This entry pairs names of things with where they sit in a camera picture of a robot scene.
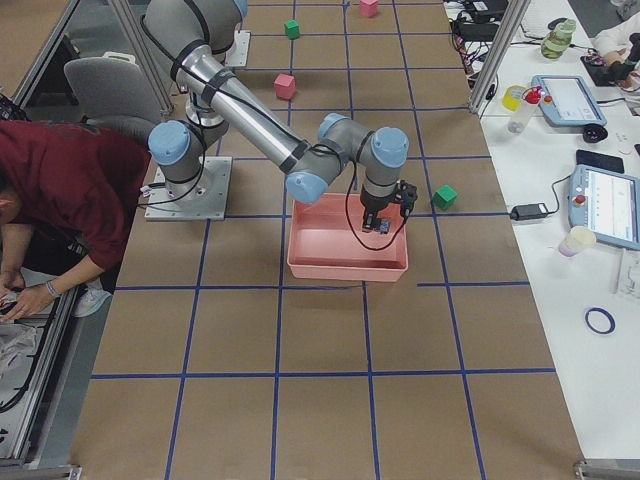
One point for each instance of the black power adapter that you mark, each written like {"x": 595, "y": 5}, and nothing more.
{"x": 525, "y": 212}

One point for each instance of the green cube near left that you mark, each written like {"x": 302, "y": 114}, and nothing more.
{"x": 292, "y": 29}

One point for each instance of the teach pendant near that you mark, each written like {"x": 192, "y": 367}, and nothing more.
{"x": 607, "y": 203}

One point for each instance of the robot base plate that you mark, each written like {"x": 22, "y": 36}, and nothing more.
{"x": 204, "y": 197}

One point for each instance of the pink cube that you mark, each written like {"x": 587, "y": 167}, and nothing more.
{"x": 285, "y": 86}
{"x": 368, "y": 8}

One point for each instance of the teach pendant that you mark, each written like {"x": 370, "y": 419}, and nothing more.
{"x": 607, "y": 203}
{"x": 568, "y": 101}

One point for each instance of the yellow tape roll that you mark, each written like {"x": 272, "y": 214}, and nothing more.
{"x": 513, "y": 97}

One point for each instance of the teach pendant far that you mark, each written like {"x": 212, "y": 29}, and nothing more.
{"x": 568, "y": 101}

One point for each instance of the aluminium frame post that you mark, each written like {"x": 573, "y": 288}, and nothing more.
{"x": 511, "y": 20}

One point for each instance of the pink plastic bin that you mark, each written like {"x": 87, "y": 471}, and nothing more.
{"x": 326, "y": 242}

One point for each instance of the pink cube centre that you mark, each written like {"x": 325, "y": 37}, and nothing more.
{"x": 285, "y": 86}

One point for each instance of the person in red shirt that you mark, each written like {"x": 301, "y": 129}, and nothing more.
{"x": 68, "y": 196}

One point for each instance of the grey office chair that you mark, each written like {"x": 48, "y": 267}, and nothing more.
{"x": 114, "y": 94}

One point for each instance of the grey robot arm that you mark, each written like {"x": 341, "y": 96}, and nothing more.
{"x": 187, "y": 38}

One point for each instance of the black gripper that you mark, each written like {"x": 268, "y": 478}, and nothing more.
{"x": 371, "y": 208}

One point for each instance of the pink cube far left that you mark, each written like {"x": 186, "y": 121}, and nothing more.
{"x": 368, "y": 8}

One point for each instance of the green cube near bin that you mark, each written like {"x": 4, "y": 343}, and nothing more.
{"x": 444, "y": 197}

